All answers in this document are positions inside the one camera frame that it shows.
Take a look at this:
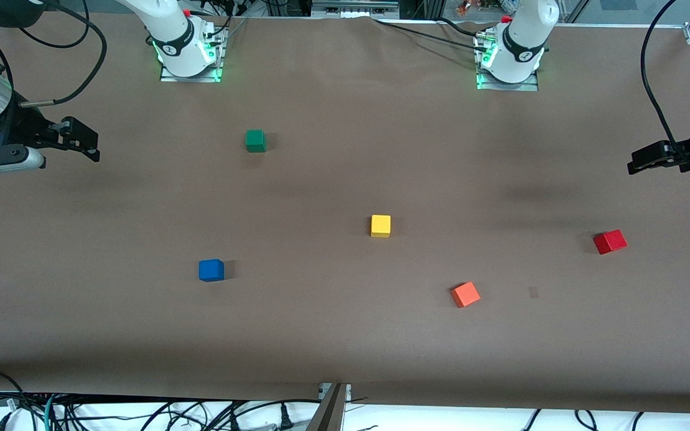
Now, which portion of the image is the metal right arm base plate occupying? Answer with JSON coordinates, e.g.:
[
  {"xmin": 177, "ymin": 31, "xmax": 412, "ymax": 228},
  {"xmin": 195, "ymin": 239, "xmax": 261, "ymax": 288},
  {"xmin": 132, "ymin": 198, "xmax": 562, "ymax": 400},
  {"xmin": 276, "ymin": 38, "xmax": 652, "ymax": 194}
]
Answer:
[{"xmin": 159, "ymin": 18, "xmax": 227, "ymax": 83}]

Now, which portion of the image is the black base supply cable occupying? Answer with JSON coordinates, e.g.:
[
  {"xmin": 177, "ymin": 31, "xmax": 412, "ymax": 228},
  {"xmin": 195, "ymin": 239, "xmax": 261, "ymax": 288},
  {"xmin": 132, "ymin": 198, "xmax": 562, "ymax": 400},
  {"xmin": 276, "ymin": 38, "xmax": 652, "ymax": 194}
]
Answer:
[{"xmin": 371, "ymin": 17, "xmax": 491, "ymax": 51}]

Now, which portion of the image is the blue cube block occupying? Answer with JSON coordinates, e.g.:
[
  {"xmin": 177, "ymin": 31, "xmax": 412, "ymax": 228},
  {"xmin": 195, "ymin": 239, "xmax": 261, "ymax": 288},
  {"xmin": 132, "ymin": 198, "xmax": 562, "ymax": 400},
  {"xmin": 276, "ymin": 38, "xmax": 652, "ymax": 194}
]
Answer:
[{"xmin": 198, "ymin": 259, "xmax": 225, "ymax": 283}]

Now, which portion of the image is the red cube block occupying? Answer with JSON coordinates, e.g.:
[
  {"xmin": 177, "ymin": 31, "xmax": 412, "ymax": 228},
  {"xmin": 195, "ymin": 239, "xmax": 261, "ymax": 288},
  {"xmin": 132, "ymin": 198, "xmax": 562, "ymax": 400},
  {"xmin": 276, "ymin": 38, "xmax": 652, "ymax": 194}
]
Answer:
[{"xmin": 593, "ymin": 229, "xmax": 628, "ymax": 256}]

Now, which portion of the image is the metal bracket post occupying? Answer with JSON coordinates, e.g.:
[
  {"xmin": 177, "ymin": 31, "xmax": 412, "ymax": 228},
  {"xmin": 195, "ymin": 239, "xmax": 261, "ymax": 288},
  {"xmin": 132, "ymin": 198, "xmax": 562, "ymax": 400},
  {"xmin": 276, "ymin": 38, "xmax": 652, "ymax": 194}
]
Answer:
[{"xmin": 305, "ymin": 383, "xmax": 353, "ymax": 431}]

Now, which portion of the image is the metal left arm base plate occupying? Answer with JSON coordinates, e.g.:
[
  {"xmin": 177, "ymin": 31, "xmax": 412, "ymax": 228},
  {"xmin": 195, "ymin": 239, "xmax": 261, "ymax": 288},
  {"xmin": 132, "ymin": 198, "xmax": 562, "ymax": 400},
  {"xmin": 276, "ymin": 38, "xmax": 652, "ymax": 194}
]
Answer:
[{"xmin": 475, "ymin": 33, "xmax": 540, "ymax": 92}]

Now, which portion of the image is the brown table cover sheet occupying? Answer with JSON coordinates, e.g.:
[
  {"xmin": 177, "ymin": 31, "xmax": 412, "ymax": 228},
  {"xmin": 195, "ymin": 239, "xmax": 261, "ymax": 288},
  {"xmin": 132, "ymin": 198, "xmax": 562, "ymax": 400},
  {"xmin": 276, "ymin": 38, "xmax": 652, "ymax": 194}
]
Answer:
[{"xmin": 0, "ymin": 12, "xmax": 690, "ymax": 415}]

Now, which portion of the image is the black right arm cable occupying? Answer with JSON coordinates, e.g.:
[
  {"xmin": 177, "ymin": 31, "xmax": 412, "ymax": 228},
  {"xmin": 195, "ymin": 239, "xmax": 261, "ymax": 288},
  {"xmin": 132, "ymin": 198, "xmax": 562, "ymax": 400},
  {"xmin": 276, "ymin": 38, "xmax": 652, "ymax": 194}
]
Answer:
[{"xmin": 0, "ymin": 0, "xmax": 108, "ymax": 110}]

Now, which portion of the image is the orange cube block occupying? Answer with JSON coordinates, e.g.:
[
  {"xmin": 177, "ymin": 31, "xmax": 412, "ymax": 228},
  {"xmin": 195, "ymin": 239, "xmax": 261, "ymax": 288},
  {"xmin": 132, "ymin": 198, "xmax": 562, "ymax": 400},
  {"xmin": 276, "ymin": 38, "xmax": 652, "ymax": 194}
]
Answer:
[{"xmin": 450, "ymin": 281, "xmax": 482, "ymax": 309}]

